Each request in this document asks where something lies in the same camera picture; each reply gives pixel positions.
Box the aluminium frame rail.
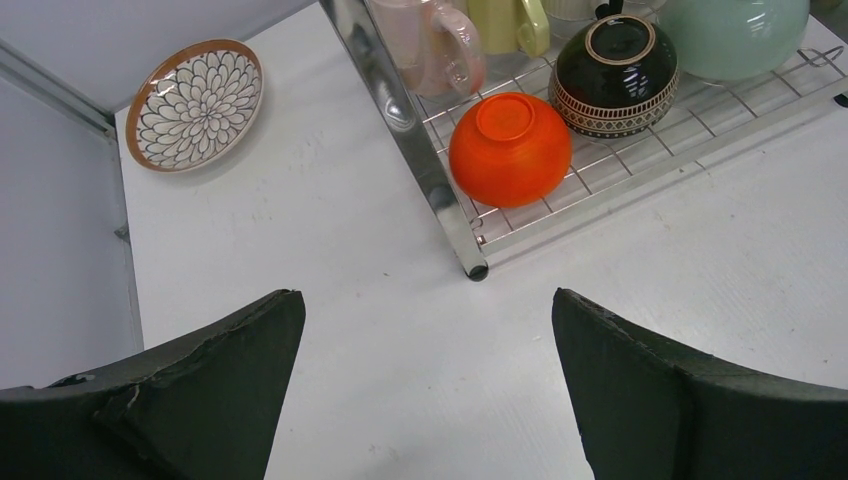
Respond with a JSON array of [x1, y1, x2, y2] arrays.
[[1, 43, 143, 355]]

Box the white ribbed mug black rim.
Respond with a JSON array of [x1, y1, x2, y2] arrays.
[[542, 0, 624, 40]]

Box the stainless steel dish rack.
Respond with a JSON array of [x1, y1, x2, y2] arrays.
[[322, 1, 847, 281]]

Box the orange plastic bowl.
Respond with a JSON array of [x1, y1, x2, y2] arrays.
[[448, 92, 573, 208]]

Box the light green mug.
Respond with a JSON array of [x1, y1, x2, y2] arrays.
[[467, 0, 550, 58]]

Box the mint green bowl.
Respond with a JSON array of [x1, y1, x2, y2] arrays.
[[656, 0, 809, 82]]

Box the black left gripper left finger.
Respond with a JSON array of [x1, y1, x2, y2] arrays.
[[1, 289, 306, 479]]

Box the beige bowl dark rim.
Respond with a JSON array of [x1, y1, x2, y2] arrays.
[[548, 3, 680, 139]]

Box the brown floral round plate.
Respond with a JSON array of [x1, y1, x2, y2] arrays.
[[125, 39, 264, 173]]

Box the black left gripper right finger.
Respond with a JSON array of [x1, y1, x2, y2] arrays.
[[552, 289, 847, 479]]

